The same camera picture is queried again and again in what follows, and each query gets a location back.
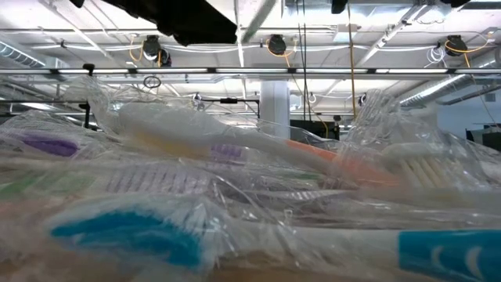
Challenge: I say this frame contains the green white toothbrush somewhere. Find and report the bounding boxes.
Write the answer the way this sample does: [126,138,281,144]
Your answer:
[269,170,328,183]
[0,174,99,199]

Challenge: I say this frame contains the orange white toothbrush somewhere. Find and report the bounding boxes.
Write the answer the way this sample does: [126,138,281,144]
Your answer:
[116,102,402,188]
[379,141,501,197]

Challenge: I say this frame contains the white column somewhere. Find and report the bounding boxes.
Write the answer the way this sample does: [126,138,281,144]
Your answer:
[259,80,291,140]

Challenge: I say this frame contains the long silver light bar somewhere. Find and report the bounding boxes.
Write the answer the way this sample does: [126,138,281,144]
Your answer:
[0,67,501,76]

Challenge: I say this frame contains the blue white wrapped toothbrush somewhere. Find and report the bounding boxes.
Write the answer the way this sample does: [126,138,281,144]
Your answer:
[37,193,501,282]

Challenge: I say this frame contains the black pole with clamp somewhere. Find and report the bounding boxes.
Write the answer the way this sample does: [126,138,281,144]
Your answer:
[80,62,97,130]

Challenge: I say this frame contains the dark monitor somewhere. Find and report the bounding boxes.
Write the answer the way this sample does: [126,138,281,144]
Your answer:
[464,123,501,153]

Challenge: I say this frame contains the black camera stand frame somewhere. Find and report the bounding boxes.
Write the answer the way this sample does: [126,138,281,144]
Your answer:
[195,96,262,121]

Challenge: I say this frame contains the black hanging cables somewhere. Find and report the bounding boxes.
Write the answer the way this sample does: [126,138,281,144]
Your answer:
[295,0,313,123]

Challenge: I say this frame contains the black ceiling cable reel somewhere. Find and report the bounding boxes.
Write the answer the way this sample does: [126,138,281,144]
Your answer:
[445,34,470,58]
[142,34,163,61]
[267,34,288,56]

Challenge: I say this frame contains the black cable ring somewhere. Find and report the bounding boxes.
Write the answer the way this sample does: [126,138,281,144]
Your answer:
[142,74,163,90]

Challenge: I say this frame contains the orange-yellow power cable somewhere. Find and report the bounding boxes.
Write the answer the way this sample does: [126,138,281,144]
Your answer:
[346,0,357,121]

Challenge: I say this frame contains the large silver air duct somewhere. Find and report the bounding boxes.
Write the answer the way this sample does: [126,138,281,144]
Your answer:
[398,72,501,109]

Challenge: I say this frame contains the small silver air duct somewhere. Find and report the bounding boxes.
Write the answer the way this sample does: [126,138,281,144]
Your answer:
[0,40,47,70]

